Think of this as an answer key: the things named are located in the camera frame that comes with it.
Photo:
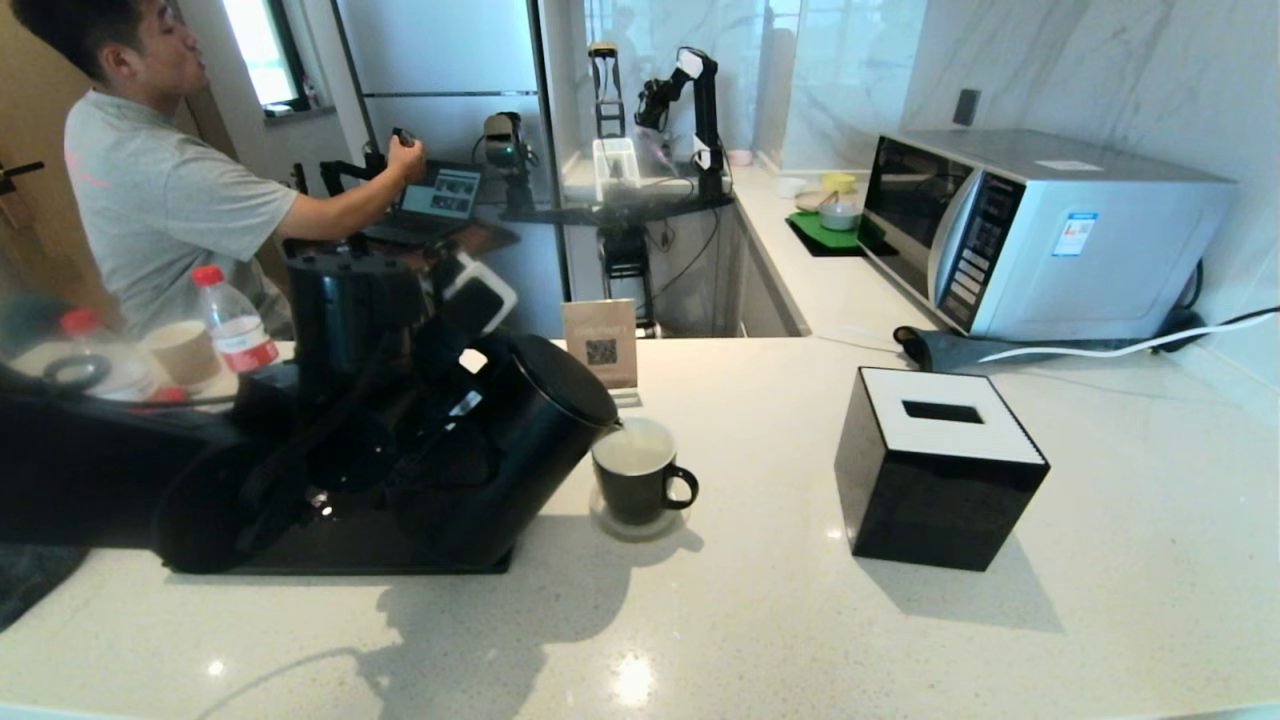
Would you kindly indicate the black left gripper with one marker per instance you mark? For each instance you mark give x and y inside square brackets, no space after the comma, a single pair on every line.
[445,410]

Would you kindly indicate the black electric kettle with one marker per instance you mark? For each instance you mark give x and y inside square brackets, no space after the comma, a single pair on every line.
[520,450]

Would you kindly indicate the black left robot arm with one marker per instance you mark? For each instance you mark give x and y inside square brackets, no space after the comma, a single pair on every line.
[100,480]

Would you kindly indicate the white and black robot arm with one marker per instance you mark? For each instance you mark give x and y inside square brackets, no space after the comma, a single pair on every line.
[705,110]

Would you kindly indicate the QR code sign stand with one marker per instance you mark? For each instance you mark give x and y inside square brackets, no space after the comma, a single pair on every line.
[600,335]

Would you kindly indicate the black serving tray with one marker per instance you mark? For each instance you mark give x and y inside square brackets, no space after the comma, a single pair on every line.
[350,558]

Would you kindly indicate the black mug white inside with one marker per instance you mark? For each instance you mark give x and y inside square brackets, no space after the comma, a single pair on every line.
[635,490]

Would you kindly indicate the open laptop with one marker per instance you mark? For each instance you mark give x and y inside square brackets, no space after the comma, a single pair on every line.
[445,195]

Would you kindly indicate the clear water bottle red cap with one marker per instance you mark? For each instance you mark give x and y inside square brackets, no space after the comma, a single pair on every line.
[240,335]
[110,370]

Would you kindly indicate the brown paper cup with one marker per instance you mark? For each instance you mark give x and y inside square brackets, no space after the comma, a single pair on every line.
[185,355]

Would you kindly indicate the black robot stand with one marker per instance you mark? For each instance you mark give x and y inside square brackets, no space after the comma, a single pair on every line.
[620,210]

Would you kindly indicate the red toy apple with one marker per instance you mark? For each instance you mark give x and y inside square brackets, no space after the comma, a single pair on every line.
[168,394]

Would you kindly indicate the white dish rack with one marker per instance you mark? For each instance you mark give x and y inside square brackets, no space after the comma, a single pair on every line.
[620,148]

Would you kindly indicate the grey refrigerator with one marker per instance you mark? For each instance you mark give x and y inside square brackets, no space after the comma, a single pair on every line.
[440,60]

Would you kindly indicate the person in grey t-shirt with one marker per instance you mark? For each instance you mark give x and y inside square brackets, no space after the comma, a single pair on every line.
[160,200]

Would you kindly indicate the purple plate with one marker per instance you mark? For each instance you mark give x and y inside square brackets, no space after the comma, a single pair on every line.
[742,158]

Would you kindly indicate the bright window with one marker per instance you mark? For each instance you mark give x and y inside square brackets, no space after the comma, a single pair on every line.
[262,50]

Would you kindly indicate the green mat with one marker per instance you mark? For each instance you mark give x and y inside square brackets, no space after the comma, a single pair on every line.
[815,234]

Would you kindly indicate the white bowl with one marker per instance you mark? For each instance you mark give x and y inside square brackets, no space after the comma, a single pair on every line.
[789,186]

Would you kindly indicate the beige plate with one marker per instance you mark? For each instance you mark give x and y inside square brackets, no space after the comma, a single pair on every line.
[808,201]

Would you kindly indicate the green stool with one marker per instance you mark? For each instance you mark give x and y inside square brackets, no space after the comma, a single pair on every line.
[30,320]

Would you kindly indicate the grey bowl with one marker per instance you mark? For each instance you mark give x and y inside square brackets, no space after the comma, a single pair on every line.
[838,216]

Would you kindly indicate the yellow bowl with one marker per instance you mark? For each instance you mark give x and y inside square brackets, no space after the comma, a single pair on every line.
[838,182]

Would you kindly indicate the black tissue box white lid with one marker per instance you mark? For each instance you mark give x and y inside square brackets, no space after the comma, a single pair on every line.
[930,500]

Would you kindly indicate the silver microwave oven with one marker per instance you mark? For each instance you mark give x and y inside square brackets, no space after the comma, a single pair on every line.
[1100,250]

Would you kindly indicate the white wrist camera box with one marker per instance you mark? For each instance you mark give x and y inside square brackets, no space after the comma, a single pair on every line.
[490,305]

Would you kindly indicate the black ladder-shaped frame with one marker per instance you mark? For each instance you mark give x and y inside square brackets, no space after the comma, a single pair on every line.
[604,53]

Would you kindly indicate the grey wall socket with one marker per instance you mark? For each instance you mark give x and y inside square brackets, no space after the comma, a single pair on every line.
[965,109]

